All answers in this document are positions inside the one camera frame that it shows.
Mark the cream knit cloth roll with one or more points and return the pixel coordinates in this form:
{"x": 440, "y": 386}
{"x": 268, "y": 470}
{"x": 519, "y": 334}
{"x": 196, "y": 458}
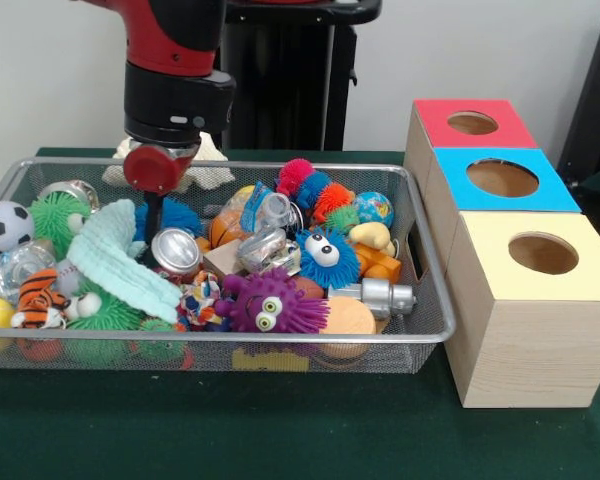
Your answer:
{"x": 212, "y": 170}

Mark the purple spiky ball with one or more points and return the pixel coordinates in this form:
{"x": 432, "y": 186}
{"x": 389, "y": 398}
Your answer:
{"x": 272, "y": 302}

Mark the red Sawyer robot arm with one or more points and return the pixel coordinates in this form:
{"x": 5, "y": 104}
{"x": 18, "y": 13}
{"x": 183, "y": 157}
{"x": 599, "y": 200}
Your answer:
{"x": 175, "y": 60}

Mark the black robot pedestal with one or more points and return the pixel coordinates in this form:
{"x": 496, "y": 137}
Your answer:
{"x": 290, "y": 80}

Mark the dark green tablecloth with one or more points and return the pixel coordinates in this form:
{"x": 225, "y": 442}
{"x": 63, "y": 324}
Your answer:
{"x": 280, "y": 430}

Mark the clear mesh bin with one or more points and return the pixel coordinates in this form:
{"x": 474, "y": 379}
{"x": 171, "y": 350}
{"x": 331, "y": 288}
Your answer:
{"x": 432, "y": 300}

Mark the blue fuzzy monster toy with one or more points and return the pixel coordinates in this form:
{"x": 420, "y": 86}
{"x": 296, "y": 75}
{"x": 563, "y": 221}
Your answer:
{"x": 327, "y": 258}

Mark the wooden three-hole box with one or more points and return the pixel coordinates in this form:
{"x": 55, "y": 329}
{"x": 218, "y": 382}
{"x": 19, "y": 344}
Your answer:
{"x": 530, "y": 340}

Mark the orange tiger plush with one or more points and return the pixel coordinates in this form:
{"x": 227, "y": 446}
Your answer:
{"x": 40, "y": 300}

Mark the green spiky ball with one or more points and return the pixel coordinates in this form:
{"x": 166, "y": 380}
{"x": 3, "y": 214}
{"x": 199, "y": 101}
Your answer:
{"x": 58, "y": 215}

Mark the yellow cheese wedge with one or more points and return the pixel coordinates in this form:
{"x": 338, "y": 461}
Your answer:
{"x": 270, "y": 360}

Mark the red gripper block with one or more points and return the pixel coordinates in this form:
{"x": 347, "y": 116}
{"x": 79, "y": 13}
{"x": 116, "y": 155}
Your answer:
{"x": 160, "y": 168}

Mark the black and white soccer ball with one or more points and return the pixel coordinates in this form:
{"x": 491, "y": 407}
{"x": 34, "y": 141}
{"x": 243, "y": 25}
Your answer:
{"x": 5, "y": 226}

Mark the mint green knit cloth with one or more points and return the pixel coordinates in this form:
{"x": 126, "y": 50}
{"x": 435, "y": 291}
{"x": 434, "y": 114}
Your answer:
{"x": 120, "y": 258}

